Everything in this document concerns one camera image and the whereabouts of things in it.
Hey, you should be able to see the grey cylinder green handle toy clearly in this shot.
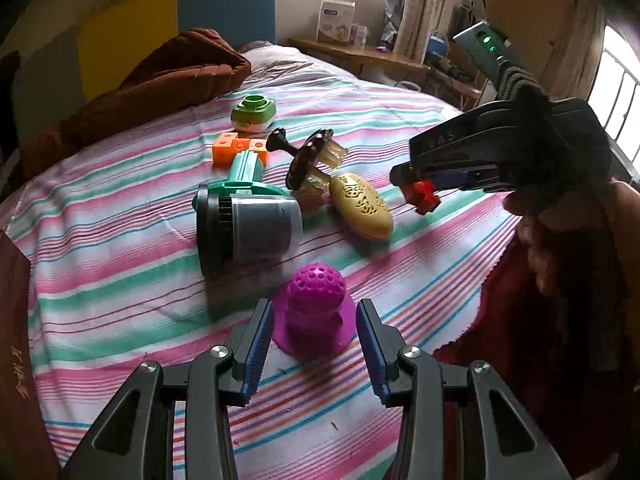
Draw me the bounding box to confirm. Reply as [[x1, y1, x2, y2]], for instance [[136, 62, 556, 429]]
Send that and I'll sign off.
[[192, 150, 305, 277]]

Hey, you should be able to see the brown massage comb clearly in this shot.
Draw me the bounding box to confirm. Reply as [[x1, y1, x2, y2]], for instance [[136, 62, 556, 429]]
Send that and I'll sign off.
[[265, 128, 349, 211]]

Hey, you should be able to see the white printed carton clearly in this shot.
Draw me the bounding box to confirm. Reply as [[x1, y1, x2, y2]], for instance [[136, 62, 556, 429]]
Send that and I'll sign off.
[[316, 0, 357, 44]]

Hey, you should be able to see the gold oval carved case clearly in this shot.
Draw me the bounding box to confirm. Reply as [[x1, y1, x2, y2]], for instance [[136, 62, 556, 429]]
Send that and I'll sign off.
[[328, 172, 395, 240]]

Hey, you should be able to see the striped bedsheet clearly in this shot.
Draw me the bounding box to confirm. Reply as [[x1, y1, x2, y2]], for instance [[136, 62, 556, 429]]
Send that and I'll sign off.
[[0, 67, 527, 480]]

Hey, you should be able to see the purple dotted dome toy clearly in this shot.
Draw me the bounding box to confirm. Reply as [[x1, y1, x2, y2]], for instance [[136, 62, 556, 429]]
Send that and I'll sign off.
[[272, 262, 362, 359]]

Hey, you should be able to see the cluttered wooden side table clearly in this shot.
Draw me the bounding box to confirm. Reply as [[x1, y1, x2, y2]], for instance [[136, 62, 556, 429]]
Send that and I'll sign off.
[[429, 40, 489, 112]]

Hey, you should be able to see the orange holed block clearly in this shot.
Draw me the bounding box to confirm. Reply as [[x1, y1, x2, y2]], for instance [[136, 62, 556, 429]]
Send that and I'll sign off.
[[212, 132, 270, 166]]

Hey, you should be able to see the black headboard panel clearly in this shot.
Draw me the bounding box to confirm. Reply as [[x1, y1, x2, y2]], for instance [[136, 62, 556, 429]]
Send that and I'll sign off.
[[0, 50, 24, 161]]

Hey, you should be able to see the blue container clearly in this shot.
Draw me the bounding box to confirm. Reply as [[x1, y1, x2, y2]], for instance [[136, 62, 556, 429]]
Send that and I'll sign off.
[[425, 30, 451, 59]]

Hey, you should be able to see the red toy piece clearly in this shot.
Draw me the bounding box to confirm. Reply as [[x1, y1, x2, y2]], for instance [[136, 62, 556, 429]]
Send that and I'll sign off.
[[400, 180, 442, 216]]

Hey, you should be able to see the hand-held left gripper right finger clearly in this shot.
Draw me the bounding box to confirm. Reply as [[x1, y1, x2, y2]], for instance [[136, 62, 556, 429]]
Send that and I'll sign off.
[[355, 299, 573, 480]]

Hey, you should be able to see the cream side curtain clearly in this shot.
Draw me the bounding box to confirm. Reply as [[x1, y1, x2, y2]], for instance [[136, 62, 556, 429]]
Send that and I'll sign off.
[[549, 0, 609, 102]]

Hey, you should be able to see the person's right hand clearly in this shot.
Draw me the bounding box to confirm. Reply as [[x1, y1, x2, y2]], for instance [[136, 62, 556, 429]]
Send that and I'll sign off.
[[502, 179, 640, 298]]

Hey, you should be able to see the beige curtain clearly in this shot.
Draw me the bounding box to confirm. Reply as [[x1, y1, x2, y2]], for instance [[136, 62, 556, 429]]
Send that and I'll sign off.
[[382, 0, 454, 59]]

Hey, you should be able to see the brown quilt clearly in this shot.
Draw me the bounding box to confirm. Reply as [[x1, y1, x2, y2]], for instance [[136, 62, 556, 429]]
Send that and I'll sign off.
[[20, 27, 252, 181]]

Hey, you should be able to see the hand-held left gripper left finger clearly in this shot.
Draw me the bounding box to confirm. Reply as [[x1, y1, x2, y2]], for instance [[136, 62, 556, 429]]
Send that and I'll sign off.
[[60, 299, 276, 480]]

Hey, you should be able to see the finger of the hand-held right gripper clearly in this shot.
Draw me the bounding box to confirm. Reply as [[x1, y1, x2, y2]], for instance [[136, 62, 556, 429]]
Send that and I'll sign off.
[[390, 161, 502, 189], [431, 170, 509, 193]]

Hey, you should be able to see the pale pink quilt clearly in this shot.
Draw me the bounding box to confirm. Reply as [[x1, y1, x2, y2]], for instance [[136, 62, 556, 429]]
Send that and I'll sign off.
[[239, 42, 362, 92]]

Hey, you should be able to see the wooden desk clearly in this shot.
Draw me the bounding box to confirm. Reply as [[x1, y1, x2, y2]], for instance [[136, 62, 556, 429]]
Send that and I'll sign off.
[[287, 37, 432, 82]]

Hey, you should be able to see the barred side window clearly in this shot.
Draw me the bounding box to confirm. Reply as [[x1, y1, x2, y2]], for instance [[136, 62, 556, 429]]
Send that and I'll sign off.
[[590, 24, 640, 182]]

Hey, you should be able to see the grey headboard panel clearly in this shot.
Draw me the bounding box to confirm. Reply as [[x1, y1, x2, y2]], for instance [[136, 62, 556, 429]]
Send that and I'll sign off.
[[12, 35, 92, 132]]

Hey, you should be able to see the blue headboard panel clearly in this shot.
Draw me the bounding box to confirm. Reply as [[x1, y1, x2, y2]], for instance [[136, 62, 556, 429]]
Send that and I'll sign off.
[[177, 0, 277, 52]]

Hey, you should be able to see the red fleece cloth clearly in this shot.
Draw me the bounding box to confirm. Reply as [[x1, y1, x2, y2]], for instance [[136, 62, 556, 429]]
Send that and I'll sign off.
[[432, 240, 640, 480]]

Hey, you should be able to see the green white round device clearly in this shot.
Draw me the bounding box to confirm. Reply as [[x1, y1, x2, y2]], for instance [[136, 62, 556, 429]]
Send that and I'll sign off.
[[230, 94, 279, 134]]

